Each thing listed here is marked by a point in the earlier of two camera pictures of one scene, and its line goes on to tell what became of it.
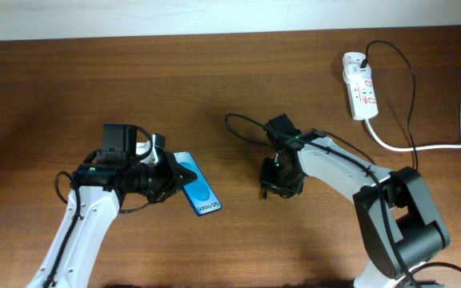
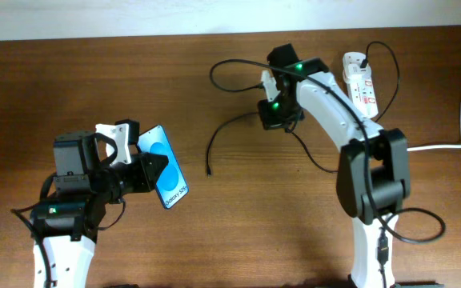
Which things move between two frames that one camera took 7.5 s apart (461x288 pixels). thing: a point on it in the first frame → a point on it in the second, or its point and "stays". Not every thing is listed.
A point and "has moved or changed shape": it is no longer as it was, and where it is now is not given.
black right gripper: (268, 182) → (270, 122)
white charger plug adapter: (354, 73) stays
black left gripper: (173, 182) → (146, 177)
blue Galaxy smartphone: (198, 192) has moved or changed shape
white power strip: (362, 100) stays
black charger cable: (364, 64) → (364, 65)
